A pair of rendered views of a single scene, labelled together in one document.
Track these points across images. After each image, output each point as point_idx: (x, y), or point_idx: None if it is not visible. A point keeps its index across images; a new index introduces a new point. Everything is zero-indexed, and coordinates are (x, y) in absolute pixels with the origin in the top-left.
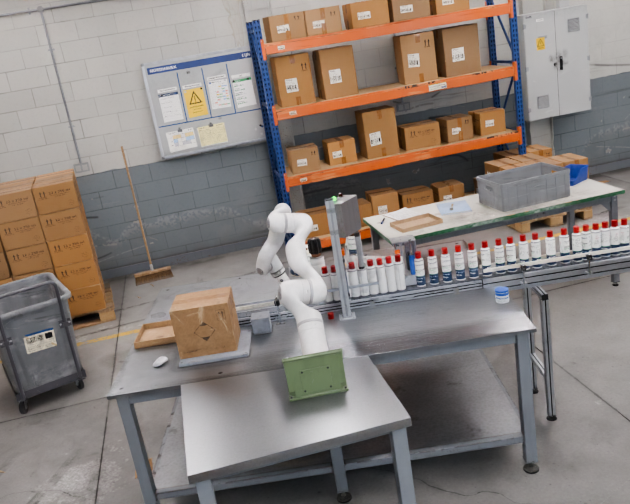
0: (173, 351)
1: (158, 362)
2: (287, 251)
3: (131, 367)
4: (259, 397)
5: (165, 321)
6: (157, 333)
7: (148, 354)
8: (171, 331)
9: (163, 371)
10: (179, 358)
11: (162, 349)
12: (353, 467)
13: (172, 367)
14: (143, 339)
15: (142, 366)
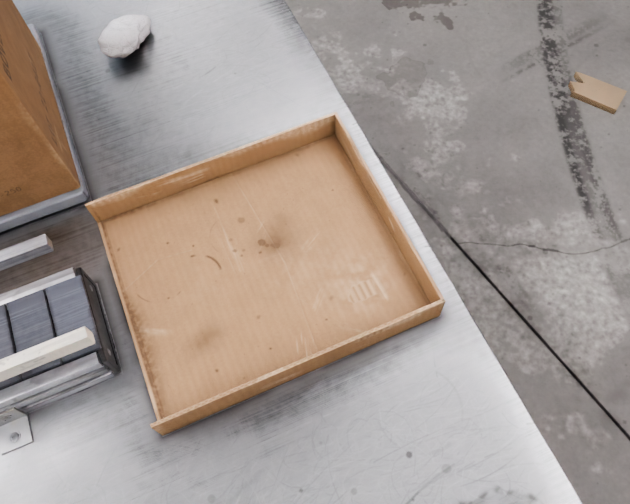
0: (126, 130)
1: (121, 17)
2: None
3: (246, 17)
4: None
5: (316, 354)
6: (317, 274)
7: (235, 100)
8: (244, 301)
9: (94, 9)
10: (70, 86)
11: (191, 141)
12: None
13: (70, 33)
14: (355, 209)
15: (203, 27)
